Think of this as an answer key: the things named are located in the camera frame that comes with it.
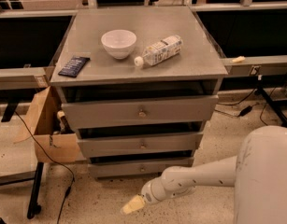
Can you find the grey drawer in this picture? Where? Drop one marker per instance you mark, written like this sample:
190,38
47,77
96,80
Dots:
139,144
111,113
136,167

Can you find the grey middle drawer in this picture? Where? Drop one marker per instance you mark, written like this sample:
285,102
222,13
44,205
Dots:
139,144

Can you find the dark blue snack packet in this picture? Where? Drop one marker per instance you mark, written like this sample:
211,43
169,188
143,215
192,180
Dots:
74,66

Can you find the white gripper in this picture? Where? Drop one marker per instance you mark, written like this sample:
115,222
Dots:
148,194

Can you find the black table leg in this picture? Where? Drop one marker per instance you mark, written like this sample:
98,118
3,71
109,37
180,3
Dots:
34,208

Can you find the black stand leg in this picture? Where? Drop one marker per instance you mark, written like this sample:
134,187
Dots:
260,90

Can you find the clear plastic bottle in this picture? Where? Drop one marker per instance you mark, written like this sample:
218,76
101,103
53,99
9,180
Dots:
159,51

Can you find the black power adapter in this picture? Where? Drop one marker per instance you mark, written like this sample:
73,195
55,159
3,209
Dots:
245,111

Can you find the small yellow foam piece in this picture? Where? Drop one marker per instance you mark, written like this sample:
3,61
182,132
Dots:
238,59

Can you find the brown cardboard box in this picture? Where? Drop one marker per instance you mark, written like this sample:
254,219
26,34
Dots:
40,125

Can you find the white ceramic bowl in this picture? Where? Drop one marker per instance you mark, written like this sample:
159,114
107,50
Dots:
119,43

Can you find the grey bottom drawer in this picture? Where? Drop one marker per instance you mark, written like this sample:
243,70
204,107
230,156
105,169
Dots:
136,167

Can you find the grey top drawer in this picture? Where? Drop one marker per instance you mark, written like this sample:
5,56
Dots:
111,113

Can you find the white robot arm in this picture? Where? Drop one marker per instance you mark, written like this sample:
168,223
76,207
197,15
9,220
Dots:
258,175

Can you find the grey drawer cabinet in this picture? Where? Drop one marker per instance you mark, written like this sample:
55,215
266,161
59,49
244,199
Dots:
195,71

